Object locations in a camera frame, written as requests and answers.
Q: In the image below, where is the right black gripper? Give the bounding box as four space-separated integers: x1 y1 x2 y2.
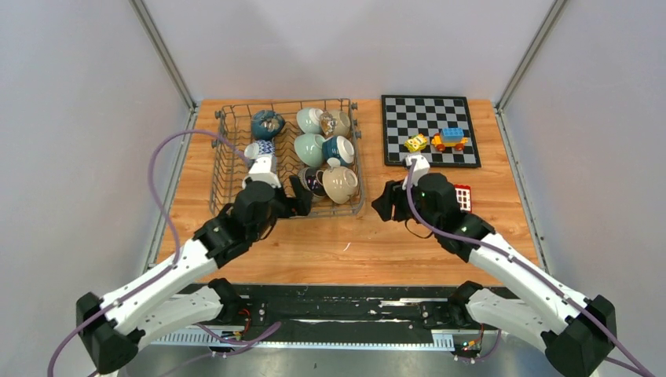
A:
371 173 440 231

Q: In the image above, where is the black striped bowl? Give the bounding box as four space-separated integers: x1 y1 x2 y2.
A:
298 167 326 200

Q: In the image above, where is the cream beige bowl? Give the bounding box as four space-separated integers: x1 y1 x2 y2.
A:
322 167 359 204

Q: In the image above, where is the grey wire dish rack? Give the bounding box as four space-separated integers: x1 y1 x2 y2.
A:
209 98 364 218

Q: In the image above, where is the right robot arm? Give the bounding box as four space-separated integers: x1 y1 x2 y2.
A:
371 173 617 376

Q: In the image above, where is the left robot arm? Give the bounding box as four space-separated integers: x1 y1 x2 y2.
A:
75 175 313 375

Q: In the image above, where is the yellow toy block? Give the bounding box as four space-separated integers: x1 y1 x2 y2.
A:
404 134 429 153

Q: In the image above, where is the blue zigzag pattern bowl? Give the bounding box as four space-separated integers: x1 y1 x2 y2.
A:
243 140 276 160

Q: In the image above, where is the pale green bowl middle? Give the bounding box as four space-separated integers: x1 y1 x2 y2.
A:
294 134 325 168

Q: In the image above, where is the pale green bowl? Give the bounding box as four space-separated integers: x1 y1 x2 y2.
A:
294 134 325 168
296 108 324 134

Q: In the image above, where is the red white toy block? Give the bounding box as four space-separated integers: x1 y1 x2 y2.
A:
454 185 472 213

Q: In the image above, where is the dark blue white bowl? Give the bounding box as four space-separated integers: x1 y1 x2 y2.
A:
322 136 355 167

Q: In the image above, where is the orange blue toy car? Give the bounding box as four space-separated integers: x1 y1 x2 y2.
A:
430 127 468 152

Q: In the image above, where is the dark teal glazed bowl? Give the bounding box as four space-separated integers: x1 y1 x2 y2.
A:
251 110 286 141

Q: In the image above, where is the beige speckled bowl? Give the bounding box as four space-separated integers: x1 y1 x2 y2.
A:
320 110 351 137

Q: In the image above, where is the black white checkerboard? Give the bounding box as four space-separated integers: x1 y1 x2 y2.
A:
381 94 481 168

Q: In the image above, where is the pale green bowl rear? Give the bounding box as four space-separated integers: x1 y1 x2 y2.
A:
296 108 324 134

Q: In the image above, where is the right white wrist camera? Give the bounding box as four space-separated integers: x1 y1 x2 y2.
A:
402 152 430 190

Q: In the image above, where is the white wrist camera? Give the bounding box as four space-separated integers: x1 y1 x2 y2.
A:
402 152 430 190
242 154 282 189

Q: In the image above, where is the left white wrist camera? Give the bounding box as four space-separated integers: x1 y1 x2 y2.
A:
242 154 282 189

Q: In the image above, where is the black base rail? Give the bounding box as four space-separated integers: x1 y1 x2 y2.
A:
116 283 563 350

